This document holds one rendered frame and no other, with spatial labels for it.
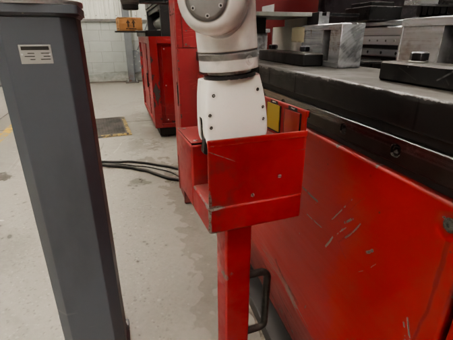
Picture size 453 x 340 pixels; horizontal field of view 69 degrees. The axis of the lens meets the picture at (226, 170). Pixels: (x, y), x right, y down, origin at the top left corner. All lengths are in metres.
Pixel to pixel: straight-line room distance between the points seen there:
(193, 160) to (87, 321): 0.66
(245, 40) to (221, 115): 0.10
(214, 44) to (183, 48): 1.36
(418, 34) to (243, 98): 0.32
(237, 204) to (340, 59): 0.46
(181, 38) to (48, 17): 1.09
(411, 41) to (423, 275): 0.38
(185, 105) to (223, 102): 1.37
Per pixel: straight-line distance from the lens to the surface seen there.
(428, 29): 0.64
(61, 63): 0.79
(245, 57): 0.46
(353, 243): 0.61
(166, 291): 1.42
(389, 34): 1.10
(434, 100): 0.46
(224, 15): 0.38
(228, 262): 0.65
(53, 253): 0.95
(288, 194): 0.54
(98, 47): 8.02
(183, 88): 1.82
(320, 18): 0.94
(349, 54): 0.84
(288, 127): 0.55
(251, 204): 0.51
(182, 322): 1.30
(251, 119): 0.49
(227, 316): 0.74
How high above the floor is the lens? 0.94
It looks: 22 degrees down
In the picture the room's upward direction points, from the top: straight up
